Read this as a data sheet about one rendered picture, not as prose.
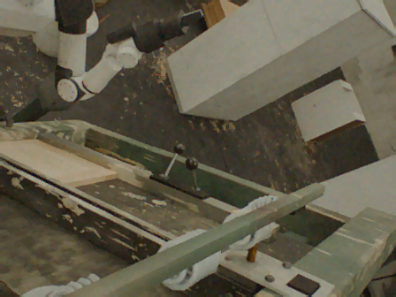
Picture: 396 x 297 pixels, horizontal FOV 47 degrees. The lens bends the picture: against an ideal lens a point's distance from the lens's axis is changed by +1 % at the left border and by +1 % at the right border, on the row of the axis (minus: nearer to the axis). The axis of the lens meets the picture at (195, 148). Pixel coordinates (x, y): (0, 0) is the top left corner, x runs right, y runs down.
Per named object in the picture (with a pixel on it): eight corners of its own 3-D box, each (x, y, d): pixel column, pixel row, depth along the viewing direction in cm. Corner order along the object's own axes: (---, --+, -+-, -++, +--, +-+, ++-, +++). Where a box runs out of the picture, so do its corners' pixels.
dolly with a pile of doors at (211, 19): (222, 21, 562) (242, 7, 546) (235, 58, 549) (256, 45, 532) (192, 7, 513) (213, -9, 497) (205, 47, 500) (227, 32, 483)
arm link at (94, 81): (106, 79, 145) (74, 111, 156) (124, 71, 154) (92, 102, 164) (85, 53, 144) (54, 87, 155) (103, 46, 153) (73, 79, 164)
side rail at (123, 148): (95, 151, 193) (98, 126, 190) (353, 255, 136) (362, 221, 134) (84, 153, 188) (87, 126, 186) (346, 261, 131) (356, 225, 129)
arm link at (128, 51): (157, 59, 141) (125, 73, 144) (156, 37, 147) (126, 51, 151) (137, 34, 132) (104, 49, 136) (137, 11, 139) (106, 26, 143)
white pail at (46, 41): (63, 29, 336) (103, -8, 310) (72, 64, 328) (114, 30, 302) (24, 17, 310) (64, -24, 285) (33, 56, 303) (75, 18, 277)
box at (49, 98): (56, 87, 203) (80, 68, 193) (64, 111, 201) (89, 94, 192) (33, 87, 193) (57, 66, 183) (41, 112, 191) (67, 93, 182)
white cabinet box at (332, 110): (304, 107, 666) (350, 84, 627) (318, 143, 651) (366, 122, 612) (290, 102, 630) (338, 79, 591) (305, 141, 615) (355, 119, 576)
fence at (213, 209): (48, 142, 171) (49, 132, 170) (277, 239, 122) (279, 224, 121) (36, 143, 167) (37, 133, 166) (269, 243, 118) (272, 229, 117)
